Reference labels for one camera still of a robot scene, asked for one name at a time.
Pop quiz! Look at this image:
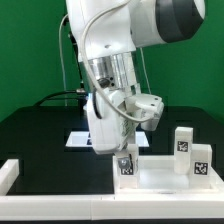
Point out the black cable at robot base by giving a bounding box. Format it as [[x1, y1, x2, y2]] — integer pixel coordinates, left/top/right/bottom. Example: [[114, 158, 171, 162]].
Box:
[[33, 88, 88, 108]]

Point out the grey camera cable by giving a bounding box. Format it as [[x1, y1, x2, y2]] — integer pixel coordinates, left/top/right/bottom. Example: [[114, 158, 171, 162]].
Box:
[[58, 14, 69, 107]]

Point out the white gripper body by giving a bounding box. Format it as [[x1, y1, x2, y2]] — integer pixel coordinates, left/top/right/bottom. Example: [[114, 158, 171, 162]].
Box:
[[87, 84, 164, 154]]

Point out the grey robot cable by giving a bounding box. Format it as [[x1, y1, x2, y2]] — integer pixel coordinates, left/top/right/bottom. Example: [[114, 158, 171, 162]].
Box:
[[80, 0, 164, 124]]

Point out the white square tabletop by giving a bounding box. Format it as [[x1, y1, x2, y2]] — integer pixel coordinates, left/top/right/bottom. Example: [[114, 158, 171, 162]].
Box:
[[113, 156, 224, 194]]

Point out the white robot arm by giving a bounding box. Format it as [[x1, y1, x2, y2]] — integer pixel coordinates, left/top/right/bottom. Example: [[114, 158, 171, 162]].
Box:
[[66, 0, 205, 170]]

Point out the white sheet with fiducial tags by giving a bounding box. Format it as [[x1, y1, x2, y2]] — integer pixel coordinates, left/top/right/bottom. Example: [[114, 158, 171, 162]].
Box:
[[66, 131, 149, 147]]

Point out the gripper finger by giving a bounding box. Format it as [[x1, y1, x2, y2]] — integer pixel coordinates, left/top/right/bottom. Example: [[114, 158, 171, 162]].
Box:
[[118, 155, 131, 169]]

